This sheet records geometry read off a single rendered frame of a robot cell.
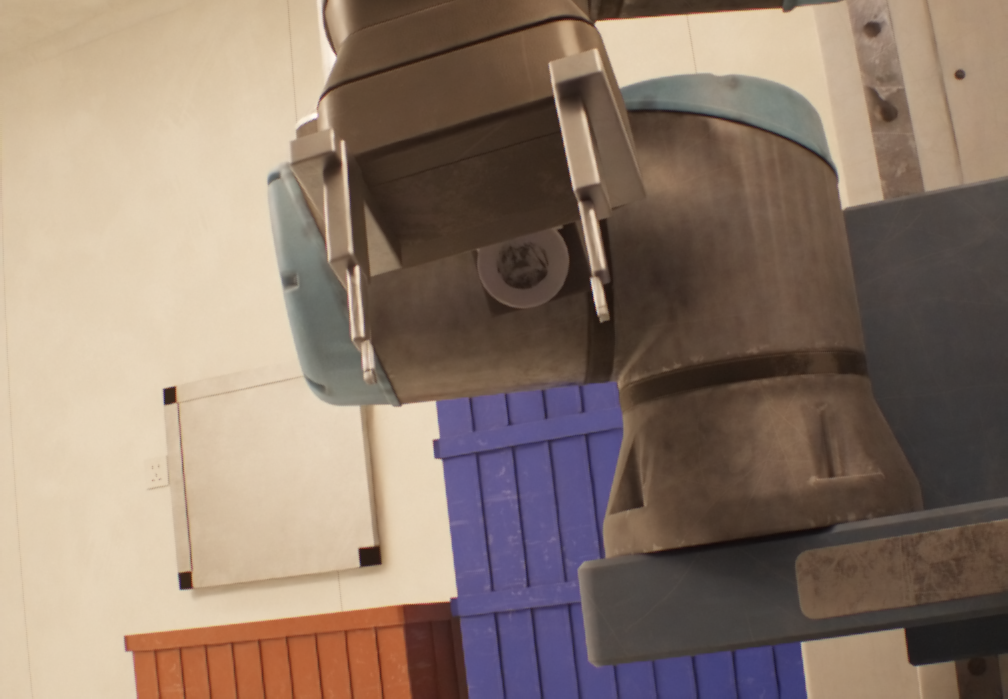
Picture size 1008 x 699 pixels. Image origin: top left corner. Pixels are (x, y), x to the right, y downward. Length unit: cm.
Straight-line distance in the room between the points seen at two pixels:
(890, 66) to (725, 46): 275
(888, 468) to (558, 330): 20
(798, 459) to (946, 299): 21
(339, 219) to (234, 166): 410
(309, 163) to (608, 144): 7
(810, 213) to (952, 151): 19
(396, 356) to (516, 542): 146
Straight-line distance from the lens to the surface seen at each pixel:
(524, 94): 36
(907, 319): 99
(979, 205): 99
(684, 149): 87
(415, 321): 84
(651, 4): 63
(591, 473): 225
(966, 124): 110
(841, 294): 88
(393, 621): 244
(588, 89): 34
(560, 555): 226
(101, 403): 463
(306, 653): 255
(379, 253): 38
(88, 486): 465
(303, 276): 84
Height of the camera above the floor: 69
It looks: 11 degrees up
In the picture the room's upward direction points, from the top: 7 degrees counter-clockwise
